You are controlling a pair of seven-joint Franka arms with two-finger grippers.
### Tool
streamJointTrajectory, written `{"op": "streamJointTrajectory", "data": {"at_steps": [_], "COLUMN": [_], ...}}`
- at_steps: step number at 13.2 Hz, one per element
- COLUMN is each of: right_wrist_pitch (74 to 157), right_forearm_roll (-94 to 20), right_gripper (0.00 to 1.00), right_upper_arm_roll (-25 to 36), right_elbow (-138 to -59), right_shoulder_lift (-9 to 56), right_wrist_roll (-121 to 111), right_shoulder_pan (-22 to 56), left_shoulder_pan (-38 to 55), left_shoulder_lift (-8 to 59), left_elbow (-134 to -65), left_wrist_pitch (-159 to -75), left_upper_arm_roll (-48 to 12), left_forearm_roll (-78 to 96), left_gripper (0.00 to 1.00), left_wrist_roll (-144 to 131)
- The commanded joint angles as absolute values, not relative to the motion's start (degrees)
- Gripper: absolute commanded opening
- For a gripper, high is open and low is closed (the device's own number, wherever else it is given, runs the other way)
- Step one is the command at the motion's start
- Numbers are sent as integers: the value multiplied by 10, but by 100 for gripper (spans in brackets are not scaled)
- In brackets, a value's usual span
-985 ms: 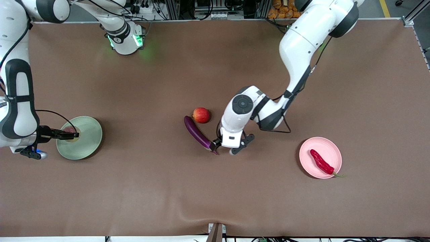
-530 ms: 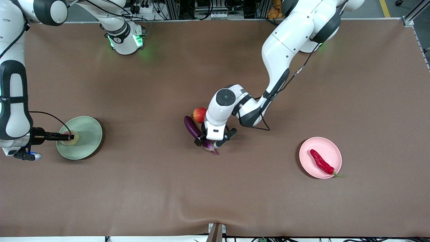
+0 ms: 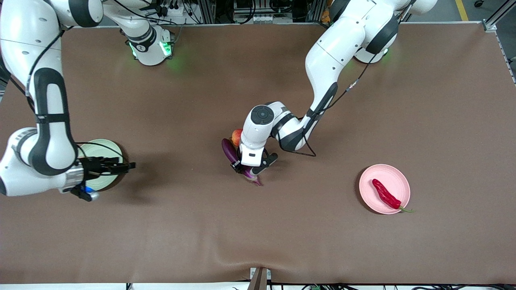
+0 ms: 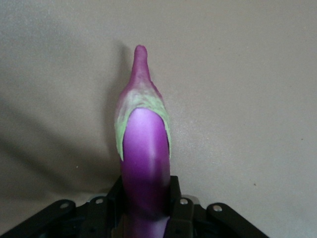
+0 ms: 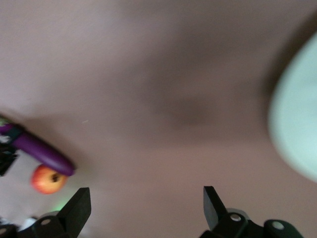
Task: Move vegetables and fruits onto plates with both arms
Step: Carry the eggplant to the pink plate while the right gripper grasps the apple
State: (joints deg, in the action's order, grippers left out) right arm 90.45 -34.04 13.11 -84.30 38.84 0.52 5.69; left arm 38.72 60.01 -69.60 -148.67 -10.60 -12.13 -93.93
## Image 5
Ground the red-yellow apple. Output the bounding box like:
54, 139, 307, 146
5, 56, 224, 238
30, 165, 69, 195

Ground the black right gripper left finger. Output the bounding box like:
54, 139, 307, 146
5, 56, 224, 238
0, 187, 92, 238

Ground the purple eggplant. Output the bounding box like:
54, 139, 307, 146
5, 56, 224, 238
0, 116, 76, 177

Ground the light green round plate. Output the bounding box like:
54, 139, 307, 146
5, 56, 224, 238
268, 32, 317, 184

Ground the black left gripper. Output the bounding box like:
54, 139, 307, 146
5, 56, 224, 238
0, 125, 24, 177

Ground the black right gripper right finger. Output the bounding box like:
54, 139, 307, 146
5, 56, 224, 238
198, 185, 304, 238

